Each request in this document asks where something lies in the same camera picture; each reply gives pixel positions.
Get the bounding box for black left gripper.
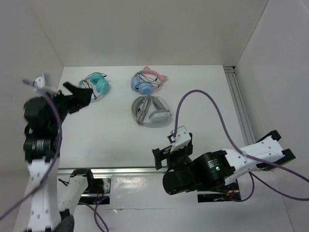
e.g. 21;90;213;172
42;81;92;130

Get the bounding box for thin black headphone cable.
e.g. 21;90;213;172
81;73;108;101

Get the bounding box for teal cat-ear headphones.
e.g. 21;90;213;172
77;72;110;103

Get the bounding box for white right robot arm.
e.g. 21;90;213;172
152;129;295;195

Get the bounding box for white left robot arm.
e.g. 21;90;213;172
23;82;95;232

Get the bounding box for white grey headphones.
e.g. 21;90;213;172
131;95;171;128

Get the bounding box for pink blue cat-ear headphones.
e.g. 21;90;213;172
130;66;168;95

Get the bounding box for aluminium front rail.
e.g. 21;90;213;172
56;166;169;176

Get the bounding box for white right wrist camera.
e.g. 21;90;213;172
168;126;191;153

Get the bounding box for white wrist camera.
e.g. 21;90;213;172
33;73;56;95
168;126;191;153

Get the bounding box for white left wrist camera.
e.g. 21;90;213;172
33;73;56;95

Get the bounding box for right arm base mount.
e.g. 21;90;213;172
197;183;241;203

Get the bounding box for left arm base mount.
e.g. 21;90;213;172
79;175;112;205

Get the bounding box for aluminium side rail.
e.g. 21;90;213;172
223;66;255;144

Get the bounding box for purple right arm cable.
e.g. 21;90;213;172
174;89;309;203

